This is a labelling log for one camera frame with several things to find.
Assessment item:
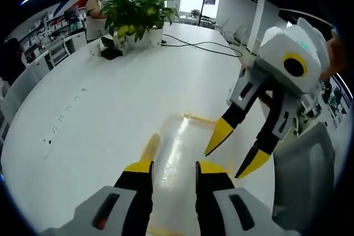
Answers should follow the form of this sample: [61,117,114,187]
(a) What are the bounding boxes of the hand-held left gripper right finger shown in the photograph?
[195,160,301,236]

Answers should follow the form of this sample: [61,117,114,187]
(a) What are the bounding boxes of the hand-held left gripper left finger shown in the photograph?
[40,160,155,236]

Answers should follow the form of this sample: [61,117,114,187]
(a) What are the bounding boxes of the person's right hand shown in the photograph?
[319,30,350,81]

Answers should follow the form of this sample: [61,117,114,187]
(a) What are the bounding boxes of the grey mesh office chair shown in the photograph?
[272,121,336,226]

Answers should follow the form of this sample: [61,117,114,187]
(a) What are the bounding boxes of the black desktop object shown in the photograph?
[100,36,124,61]

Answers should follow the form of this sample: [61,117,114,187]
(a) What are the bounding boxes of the white office chair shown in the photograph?
[44,35,70,67]

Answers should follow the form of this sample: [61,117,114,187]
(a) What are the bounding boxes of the black table cable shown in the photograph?
[161,33,243,58]

